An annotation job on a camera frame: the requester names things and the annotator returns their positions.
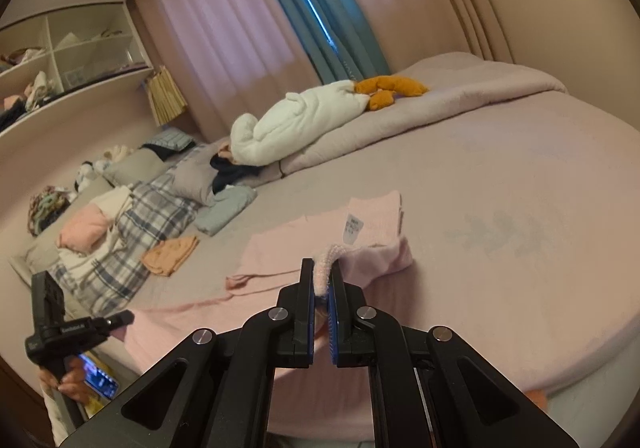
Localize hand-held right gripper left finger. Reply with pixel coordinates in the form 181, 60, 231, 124
60, 258, 316, 448

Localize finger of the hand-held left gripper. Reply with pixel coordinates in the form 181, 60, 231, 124
105, 310, 136, 335

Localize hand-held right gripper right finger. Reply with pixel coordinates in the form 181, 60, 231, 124
326, 259, 579, 448

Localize pink knit sweater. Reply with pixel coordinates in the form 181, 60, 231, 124
120, 190, 416, 379

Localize person's left forearm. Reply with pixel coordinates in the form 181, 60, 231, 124
42, 388, 81, 447

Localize orange printed folded clothes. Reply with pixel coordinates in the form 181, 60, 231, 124
140, 235, 200, 277

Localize grey folded clothes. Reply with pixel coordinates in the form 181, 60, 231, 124
194, 185, 258, 236

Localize dark folded clothes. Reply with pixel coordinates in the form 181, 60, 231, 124
0, 105, 31, 133

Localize white and cream bundled clothes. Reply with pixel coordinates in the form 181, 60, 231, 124
22, 72, 61, 111

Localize pile of clothes on shelf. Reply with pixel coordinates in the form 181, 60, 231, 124
0, 48, 46, 73

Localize person's left hand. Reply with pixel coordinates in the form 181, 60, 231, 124
39, 357, 98, 406

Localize smartphone with lit screen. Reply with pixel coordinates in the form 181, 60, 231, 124
82, 352, 122, 400

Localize cream folded garment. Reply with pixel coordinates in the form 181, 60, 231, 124
90, 188, 133, 229
55, 228, 126, 275

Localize pink crumpled garment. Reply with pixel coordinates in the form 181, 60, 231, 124
57, 205, 111, 253

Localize grey plaid pillow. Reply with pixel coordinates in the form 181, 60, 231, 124
50, 172, 201, 313

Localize floral patterned cloth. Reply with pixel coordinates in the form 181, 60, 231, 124
27, 185, 71, 236

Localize beige pillow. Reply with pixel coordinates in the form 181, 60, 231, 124
30, 175, 116, 239
102, 148, 173, 189

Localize black and white plush toy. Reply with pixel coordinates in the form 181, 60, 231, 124
75, 160, 101, 191

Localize cream plush toy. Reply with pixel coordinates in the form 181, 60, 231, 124
95, 145, 131, 173

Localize dark navy garment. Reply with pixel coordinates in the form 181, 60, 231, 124
209, 155, 261, 193

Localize round bed with pink sheet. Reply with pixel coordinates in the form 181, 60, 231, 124
10, 52, 640, 439

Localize grey striped cloth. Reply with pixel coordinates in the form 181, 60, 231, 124
150, 128, 196, 151

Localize white goose plush toy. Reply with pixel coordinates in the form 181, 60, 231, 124
230, 75, 431, 166

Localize yellow pleated lampshade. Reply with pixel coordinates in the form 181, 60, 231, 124
146, 66, 188, 127

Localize grey duvet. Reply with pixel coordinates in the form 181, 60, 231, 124
215, 52, 568, 179

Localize blue curtain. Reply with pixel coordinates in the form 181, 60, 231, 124
235, 0, 391, 83

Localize pink padded headboard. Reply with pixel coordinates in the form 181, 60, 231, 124
405, 0, 640, 96

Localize white wall shelf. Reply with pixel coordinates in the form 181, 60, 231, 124
0, 2, 156, 145

